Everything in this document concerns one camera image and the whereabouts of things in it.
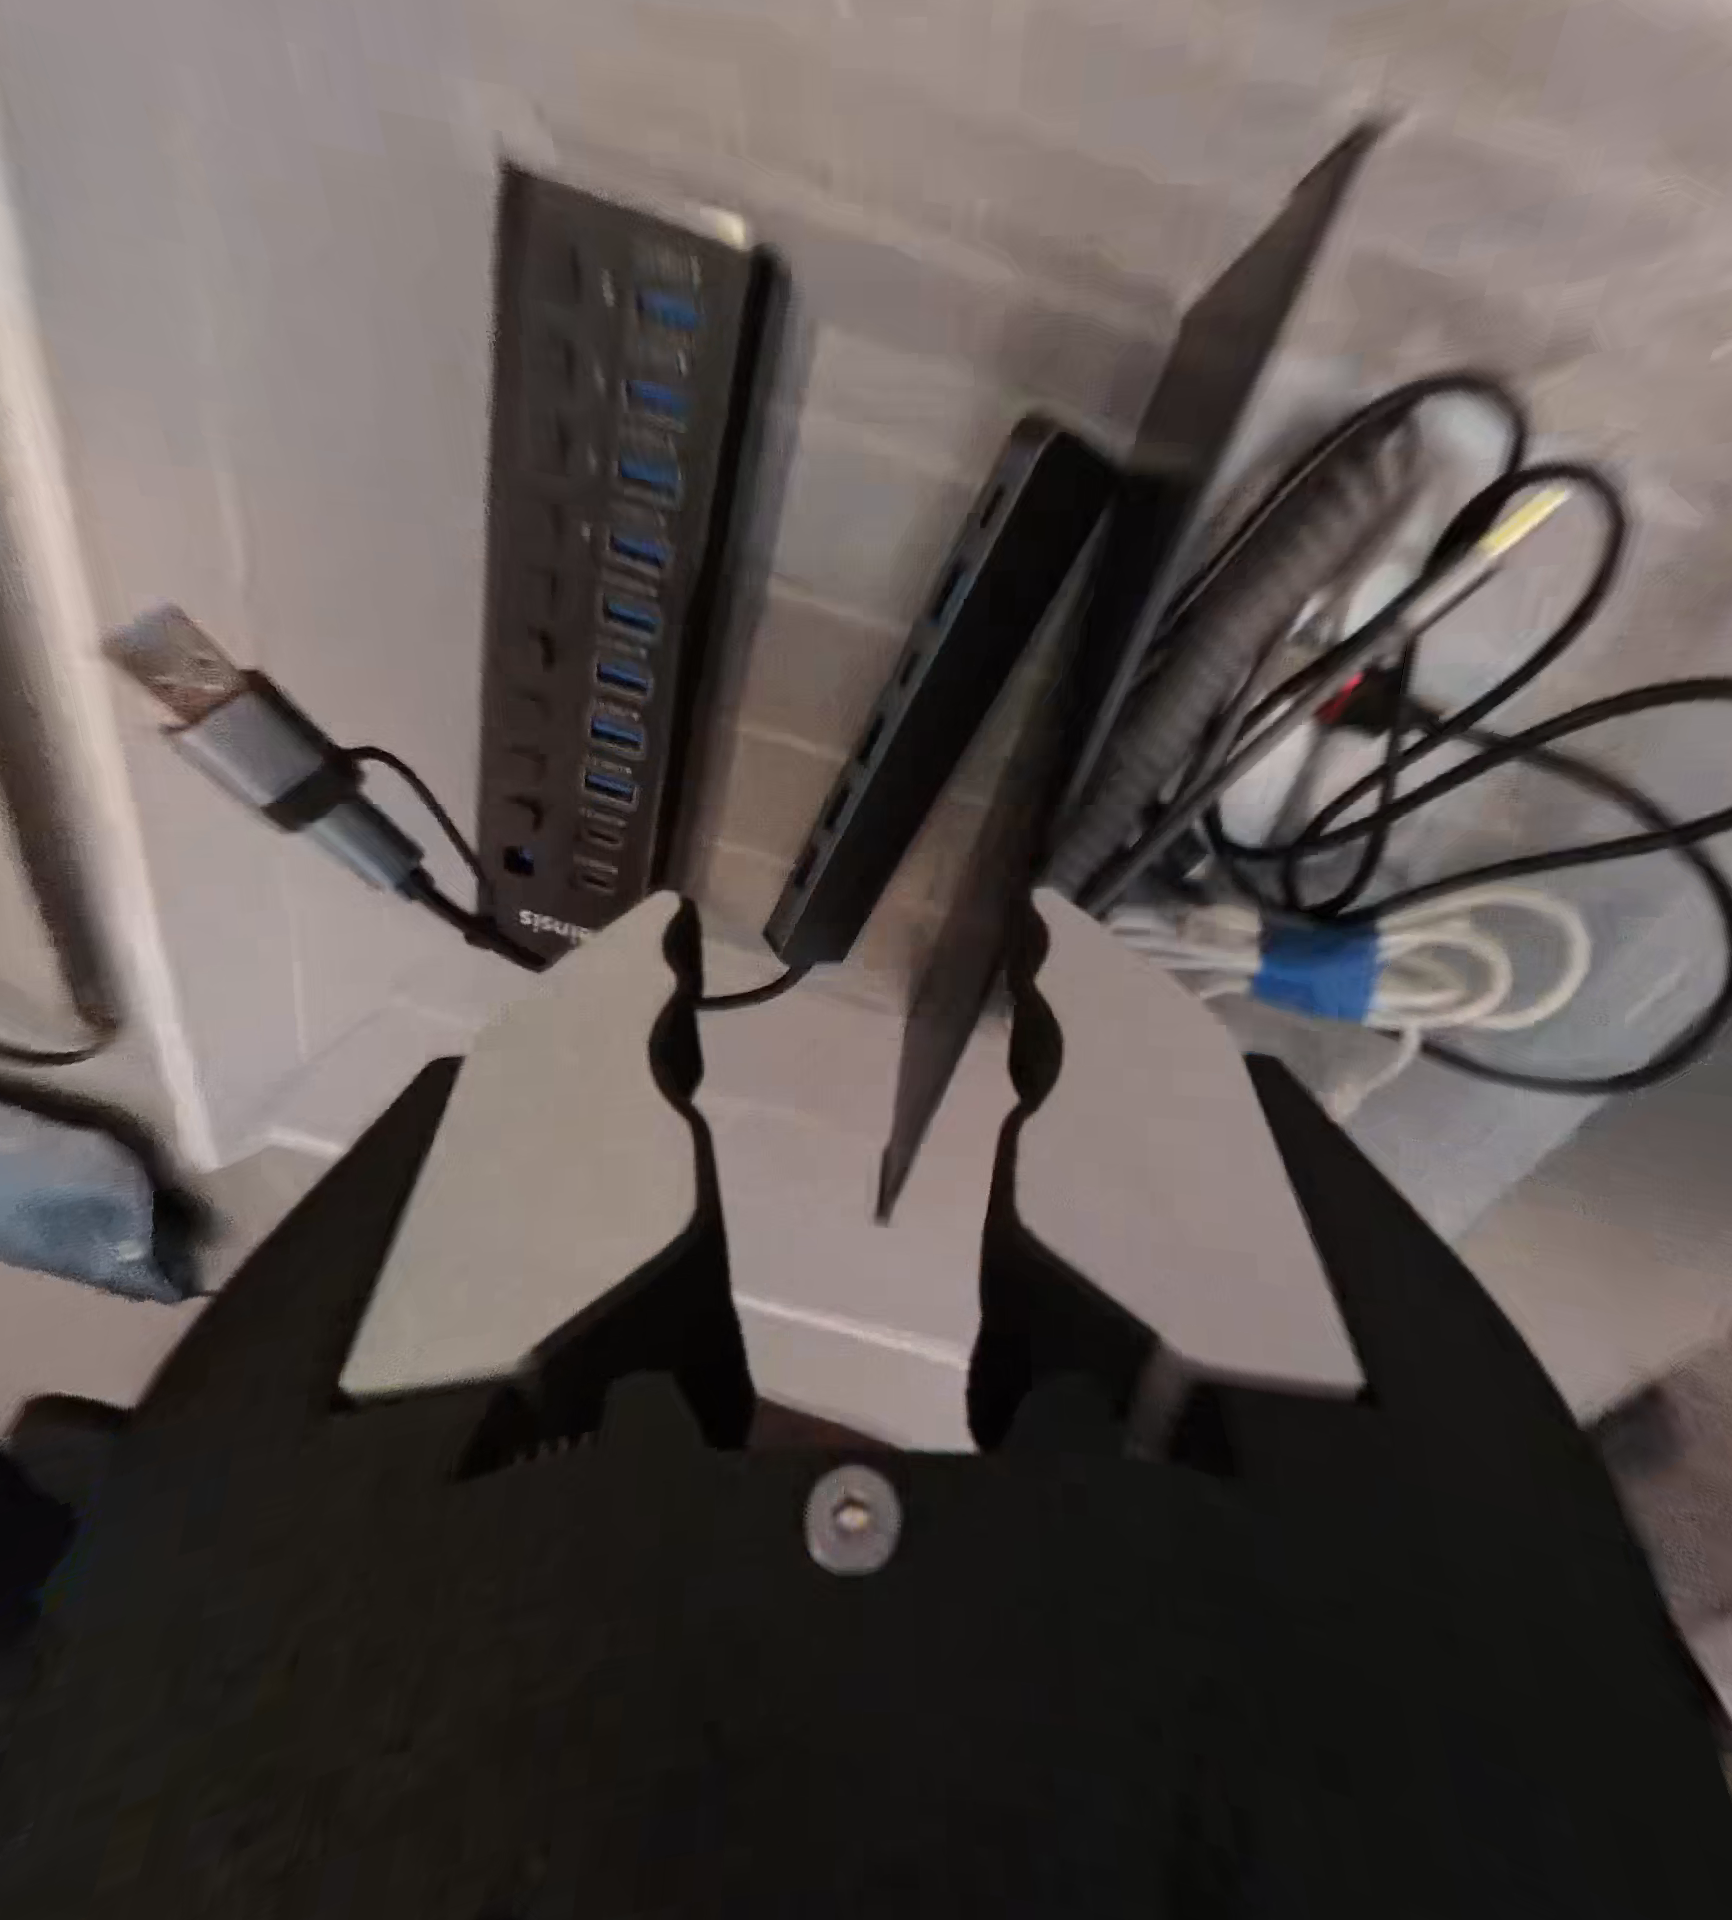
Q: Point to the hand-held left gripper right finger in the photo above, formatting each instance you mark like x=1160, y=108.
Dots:
x=1197, y=1200

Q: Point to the white table frame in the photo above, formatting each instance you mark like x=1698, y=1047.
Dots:
x=11, y=600

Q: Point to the slim black usb hub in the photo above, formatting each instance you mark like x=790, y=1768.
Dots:
x=987, y=630

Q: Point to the black divider panel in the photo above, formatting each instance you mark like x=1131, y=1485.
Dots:
x=1017, y=901

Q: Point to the clear plastic bin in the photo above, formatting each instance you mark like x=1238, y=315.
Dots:
x=281, y=374

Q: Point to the blue grey bag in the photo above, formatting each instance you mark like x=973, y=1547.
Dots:
x=40, y=1200

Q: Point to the large multi-port usb hub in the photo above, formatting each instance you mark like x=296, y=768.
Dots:
x=551, y=600

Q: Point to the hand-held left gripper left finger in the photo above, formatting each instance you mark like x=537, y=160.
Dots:
x=506, y=1200

